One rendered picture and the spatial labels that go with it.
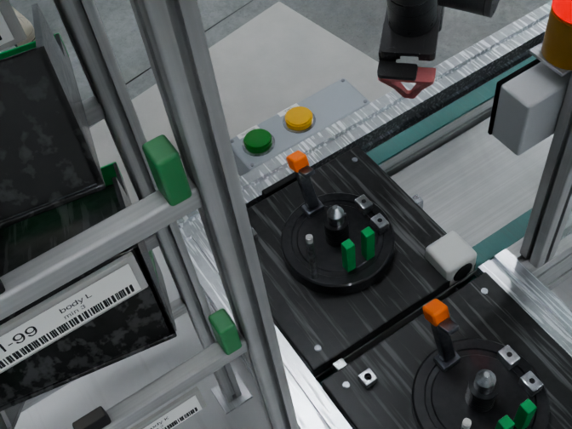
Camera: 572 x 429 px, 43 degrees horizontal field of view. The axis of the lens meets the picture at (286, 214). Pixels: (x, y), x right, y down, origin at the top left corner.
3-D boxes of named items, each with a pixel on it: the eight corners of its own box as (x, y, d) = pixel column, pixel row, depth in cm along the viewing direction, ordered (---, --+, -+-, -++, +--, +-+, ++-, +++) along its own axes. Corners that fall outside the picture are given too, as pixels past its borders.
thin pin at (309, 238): (309, 276, 87) (304, 236, 80) (315, 272, 87) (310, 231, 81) (313, 280, 87) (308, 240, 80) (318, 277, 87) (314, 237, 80)
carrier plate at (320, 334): (211, 239, 97) (208, 230, 95) (357, 153, 103) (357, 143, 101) (314, 378, 84) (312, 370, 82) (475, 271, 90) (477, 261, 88)
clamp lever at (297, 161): (302, 206, 93) (284, 156, 88) (315, 198, 93) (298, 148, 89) (317, 217, 90) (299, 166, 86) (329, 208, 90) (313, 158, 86)
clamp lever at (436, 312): (434, 357, 79) (420, 306, 75) (449, 346, 80) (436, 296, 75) (456, 375, 76) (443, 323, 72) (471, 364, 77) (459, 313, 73)
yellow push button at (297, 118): (280, 123, 107) (279, 113, 106) (303, 111, 109) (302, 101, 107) (295, 139, 105) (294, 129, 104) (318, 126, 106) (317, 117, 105)
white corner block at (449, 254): (422, 265, 91) (424, 246, 88) (450, 246, 92) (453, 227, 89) (447, 290, 89) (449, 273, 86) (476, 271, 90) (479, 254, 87)
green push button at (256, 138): (240, 145, 106) (237, 136, 104) (263, 133, 107) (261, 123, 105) (254, 163, 104) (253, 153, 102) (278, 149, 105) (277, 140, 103)
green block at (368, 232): (361, 254, 88) (360, 231, 84) (368, 249, 89) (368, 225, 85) (367, 260, 88) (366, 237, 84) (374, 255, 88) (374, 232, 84)
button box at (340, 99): (231, 167, 110) (225, 140, 105) (345, 104, 116) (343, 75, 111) (256, 197, 107) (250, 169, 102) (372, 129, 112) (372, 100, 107)
